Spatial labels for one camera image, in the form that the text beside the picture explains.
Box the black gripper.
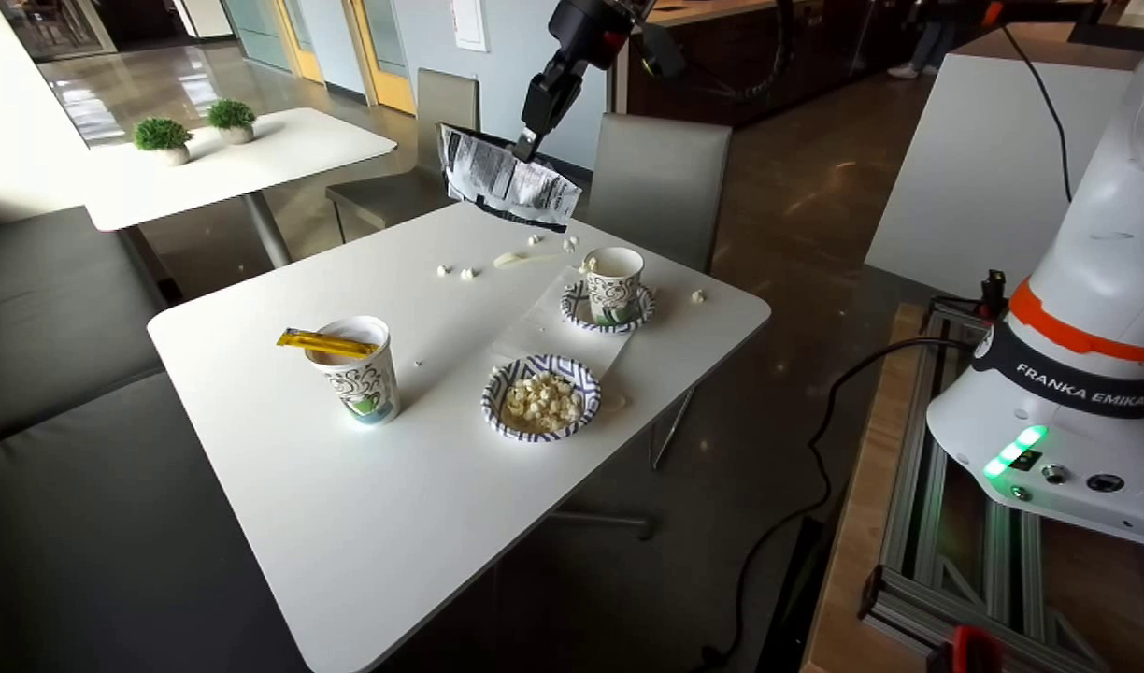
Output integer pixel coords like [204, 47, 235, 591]
[517, 0, 693, 164]

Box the black snack packet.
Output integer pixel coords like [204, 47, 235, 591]
[437, 121, 587, 234]

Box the patterned coffee cup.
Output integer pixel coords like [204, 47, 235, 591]
[581, 243, 650, 330]

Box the yellow stick packet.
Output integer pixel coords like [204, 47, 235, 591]
[273, 326, 380, 365]

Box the tall patterned paper cup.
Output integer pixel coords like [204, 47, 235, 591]
[304, 314, 402, 425]

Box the grey chair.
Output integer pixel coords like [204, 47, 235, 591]
[581, 111, 735, 278]
[324, 68, 487, 243]

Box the yellow framed glass door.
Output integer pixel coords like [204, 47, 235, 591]
[270, 0, 330, 85]
[341, 0, 421, 121]

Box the dark wood counter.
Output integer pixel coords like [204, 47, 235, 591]
[608, 0, 974, 132]

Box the patterned saucer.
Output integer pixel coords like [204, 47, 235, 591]
[562, 278, 659, 338]

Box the white paper napkin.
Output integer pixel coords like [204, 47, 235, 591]
[500, 273, 638, 387]

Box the patterned bowl with food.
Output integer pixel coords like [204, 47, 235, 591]
[477, 350, 604, 446]

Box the small potted green plant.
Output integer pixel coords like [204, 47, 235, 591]
[204, 98, 260, 148]
[132, 116, 197, 167]

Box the white side table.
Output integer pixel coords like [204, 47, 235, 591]
[80, 106, 400, 273]

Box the white dining table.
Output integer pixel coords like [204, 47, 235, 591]
[141, 186, 774, 673]

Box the wooden board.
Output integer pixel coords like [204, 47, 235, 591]
[796, 295, 940, 673]

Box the dark upholstered bench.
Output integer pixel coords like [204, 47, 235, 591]
[0, 200, 315, 673]

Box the white paper wall notice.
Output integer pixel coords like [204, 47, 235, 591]
[447, 0, 488, 57]

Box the black floor cable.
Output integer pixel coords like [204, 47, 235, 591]
[698, 331, 979, 668]

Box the small black clamp post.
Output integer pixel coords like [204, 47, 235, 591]
[979, 267, 1013, 326]

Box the thin black cabinet cable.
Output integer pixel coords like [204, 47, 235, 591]
[993, 20, 1079, 209]

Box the aluminium profile frame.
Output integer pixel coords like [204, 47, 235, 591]
[860, 295, 1144, 673]

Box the red clamp handle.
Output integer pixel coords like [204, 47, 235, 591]
[947, 622, 1007, 673]

